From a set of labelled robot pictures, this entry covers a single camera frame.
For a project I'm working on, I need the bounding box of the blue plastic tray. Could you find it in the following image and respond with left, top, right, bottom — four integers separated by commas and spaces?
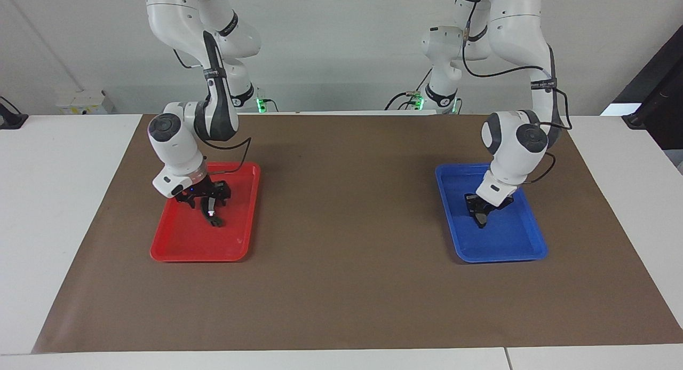
434, 163, 549, 264

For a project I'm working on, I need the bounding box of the red plastic tray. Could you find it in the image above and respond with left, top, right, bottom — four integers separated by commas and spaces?
150, 162, 261, 263

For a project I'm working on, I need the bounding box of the brown table mat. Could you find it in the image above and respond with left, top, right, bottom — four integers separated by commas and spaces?
32, 113, 683, 355

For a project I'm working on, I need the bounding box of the dark panel with stand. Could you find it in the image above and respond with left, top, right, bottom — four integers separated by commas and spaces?
608, 26, 683, 152

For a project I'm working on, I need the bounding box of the black clamp at table edge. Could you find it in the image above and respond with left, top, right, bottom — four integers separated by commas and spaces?
0, 96, 29, 130

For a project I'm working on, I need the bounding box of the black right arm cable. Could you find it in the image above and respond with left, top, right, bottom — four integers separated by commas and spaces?
202, 31, 252, 176

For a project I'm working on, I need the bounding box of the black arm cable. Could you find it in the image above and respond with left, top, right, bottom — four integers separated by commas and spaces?
461, 15, 573, 185
202, 31, 252, 176

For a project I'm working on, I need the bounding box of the black base cable bundle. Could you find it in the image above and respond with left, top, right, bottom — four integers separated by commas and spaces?
385, 68, 434, 112

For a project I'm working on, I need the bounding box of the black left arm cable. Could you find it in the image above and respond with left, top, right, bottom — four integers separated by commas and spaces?
461, 15, 573, 185

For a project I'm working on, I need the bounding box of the white wall socket box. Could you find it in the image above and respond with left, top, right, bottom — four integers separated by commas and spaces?
56, 90, 114, 115

